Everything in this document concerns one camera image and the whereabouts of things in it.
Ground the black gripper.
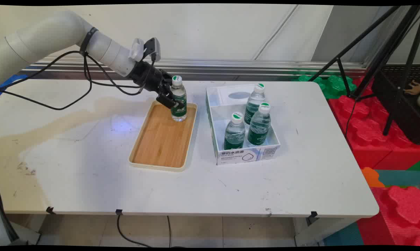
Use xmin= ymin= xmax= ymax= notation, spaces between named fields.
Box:
xmin=128 ymin=61 xmax=185 ymax=109

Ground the green label water bottle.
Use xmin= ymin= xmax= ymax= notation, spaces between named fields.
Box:
xmin=247 ymin=102 xmax=271 ymax=146
xmin=244 ymin=83 xmax=266 ymax=125
xmin=170 ymin=75 xmax=188 ymax=122
xmin=224 ymin=112 xmax=246 ymax=151

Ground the person's hand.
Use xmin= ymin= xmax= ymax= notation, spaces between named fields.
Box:
xmin=404 ymin=80 xmax=420 ymax=97

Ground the wooden tray with cream rim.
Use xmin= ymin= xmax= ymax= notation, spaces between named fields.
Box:
xmin=128 ymin=100 xmax=198 ymax=172

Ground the white tissue box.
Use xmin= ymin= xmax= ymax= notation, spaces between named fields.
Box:
xmin=217 ymin=85 xmax=263 ymax=105

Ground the white printed cardboard box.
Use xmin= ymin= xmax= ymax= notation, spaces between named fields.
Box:
xmin=205 ymin=84 xmax=281 ymax=166

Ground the blue foam piece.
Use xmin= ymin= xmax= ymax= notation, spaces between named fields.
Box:
xmin=0 ymin=73 xmax=29 ymax=98

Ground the green foam block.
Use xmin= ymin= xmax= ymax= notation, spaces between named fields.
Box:
xmin=290 ymin=74 xmax=357 ymax=100

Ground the large red foam block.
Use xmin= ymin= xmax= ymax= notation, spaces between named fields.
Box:
xmin=327 ymin=76 xmax=420 ymax=170

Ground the white table leg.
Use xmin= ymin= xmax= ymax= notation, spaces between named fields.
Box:
xmin=294 ymin=218 xmax=361 ymax=247

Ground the grey table leg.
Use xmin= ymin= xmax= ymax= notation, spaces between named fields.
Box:
xmin=0 ymin=190 xmax=46 ymax=246

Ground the black tripod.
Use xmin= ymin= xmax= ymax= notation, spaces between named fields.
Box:
xmin=308 ymin=5 xmax=420 ymax=136

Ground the orange foam piece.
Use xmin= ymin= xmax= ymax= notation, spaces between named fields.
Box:
xmin=361 ymin=167 xmax=385 ymax=188

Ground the black mesh panel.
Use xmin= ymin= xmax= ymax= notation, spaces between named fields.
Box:
xmin=372 ymin=64 xmax=420 ymax=145

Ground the teal foam mat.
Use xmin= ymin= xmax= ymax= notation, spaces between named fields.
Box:
xmin=374 ymin=169 xmax=420 ymax=189

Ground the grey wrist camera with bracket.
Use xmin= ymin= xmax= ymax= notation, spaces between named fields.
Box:
xmin=129 ymin=37 xmax=161 ymax=62

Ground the aluminium wall rail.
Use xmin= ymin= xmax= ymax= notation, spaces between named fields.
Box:
xmin=21 ymin=58 xmax=368 ymax=82

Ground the black strap on arm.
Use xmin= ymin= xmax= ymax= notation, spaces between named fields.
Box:
xmin=79 ymin=27 xmax=99 ymax=57

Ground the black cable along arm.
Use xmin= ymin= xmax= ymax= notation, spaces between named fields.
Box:
xmin=0 ymin=49 xmax=158 ymax=111

